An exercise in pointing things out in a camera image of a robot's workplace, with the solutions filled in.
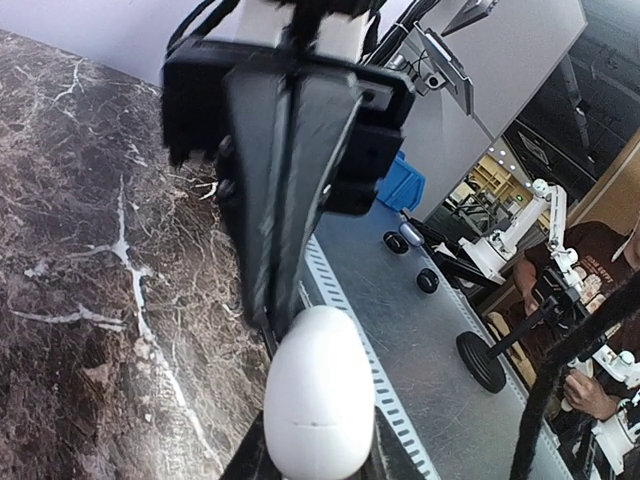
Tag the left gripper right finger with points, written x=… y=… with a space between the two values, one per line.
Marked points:
x=388 y=459

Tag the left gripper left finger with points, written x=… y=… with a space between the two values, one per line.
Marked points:
x=251 y=460

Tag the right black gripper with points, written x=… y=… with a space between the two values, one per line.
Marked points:
x=286 y=145

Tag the white oval charging case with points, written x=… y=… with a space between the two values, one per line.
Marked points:
x=319 y=403

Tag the black case on bench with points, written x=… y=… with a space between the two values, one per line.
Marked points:
x=427 y=281
x=395 y=242

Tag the silver case on bench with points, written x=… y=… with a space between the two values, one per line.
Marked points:
x=409 y=232

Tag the blue plastic bin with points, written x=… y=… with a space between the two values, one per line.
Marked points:
x=403 y=186

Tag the black round stand base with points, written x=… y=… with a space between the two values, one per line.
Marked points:
x=485 y=368

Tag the seated person brown shirt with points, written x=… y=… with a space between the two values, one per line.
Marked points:
x=608 y=266

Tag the white slotted cable duct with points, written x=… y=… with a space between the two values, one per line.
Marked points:
x=387 y=400

